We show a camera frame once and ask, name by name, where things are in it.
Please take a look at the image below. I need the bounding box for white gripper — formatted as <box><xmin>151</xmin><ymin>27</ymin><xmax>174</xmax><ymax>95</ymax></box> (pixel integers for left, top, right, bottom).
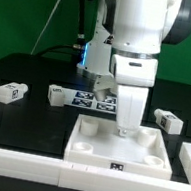
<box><xmin>93</xmin><ymin>54</ymin><xmax>158</xmax><ymax>137</ymax></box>

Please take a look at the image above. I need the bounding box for white square table top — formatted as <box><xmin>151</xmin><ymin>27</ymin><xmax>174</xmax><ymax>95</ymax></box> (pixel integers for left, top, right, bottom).
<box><xmin>63</xmin><ymin>114</ymin><xmax>172</xmax><ymax>180</ymax></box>

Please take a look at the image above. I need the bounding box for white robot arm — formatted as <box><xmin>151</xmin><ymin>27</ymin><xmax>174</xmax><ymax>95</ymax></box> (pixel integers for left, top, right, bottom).
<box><xmin>77</xmin><ymin>0</ymin><xmax>191</xmax><ymax>136</ymax></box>

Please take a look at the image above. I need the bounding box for fiducial marker sheet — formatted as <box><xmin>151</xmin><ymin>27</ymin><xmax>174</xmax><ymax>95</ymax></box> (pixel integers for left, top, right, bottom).
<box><xmin>64</xmin><ymin>88</ymin><xmax>117</xmax><ymax>114</ymax></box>

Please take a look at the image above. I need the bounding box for white U-shaped obstacle fence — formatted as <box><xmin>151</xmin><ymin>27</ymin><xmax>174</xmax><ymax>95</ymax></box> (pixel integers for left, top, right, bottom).
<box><xmin>0</xmin><ymin>149</ymin><xmax>191</xmax><ymax>191</ymax></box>

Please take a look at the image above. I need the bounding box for grey thin cable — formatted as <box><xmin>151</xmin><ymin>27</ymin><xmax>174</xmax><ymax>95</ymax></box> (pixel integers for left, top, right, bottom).
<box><xmin>30</xmin><ymin>0</ymin><xmax>73</xmax><ymax>61</ymax></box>

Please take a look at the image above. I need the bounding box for black cable bundle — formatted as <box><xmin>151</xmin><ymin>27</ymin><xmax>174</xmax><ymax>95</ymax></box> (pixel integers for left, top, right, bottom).
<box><xmin>35</xmin><ymin>0</ymin><xmax>101</xmax><ymax>66</ymax></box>

